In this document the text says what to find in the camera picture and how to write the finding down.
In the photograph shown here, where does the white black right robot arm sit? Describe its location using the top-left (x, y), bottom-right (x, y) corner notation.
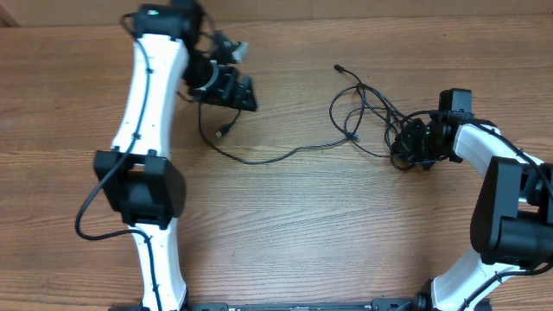
top-left (391, 88), bottom-right (552, 310)

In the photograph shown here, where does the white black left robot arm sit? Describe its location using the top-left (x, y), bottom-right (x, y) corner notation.
top-left (93, 1), bottom-right (257, 310)

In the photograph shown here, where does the black cable with USB-A plug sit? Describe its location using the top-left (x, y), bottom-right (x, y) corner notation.
top-left (197, 101), bottom-right (362, 166)

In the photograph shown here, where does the black cable with small plug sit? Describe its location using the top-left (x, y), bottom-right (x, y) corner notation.
top-left (328, 64), bottom-right (416, 172)

